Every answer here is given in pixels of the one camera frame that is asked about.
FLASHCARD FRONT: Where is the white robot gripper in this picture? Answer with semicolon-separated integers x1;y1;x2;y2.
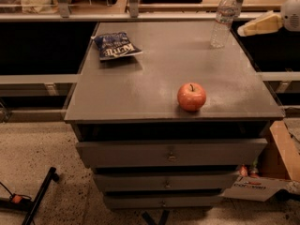
237;0;300;37

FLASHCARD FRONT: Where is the clear plastic water bottle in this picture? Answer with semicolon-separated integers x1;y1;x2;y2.
210;0;237;48

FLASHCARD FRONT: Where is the red apple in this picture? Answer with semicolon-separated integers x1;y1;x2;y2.
177;82;206;113

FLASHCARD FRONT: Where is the red small bottle on floor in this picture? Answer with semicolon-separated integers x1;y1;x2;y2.
239;165;248;176

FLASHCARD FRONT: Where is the brown cardboard box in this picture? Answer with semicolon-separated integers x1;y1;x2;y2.
259;121;300;182

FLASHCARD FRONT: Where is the blue Kettle chips bag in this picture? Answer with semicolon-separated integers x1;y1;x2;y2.
92;32;142;61

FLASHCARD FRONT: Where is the white printed cardboard flap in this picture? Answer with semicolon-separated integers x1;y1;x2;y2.
223;176;289;202

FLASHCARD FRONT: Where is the grey drawer cabinet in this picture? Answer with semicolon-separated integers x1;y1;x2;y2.
65;21;283;209

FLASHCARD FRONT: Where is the black metal stand leg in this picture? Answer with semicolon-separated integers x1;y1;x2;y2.
22;167;59;225

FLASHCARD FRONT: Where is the orange black floor clamp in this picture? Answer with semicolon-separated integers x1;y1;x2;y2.
0;182;32;211

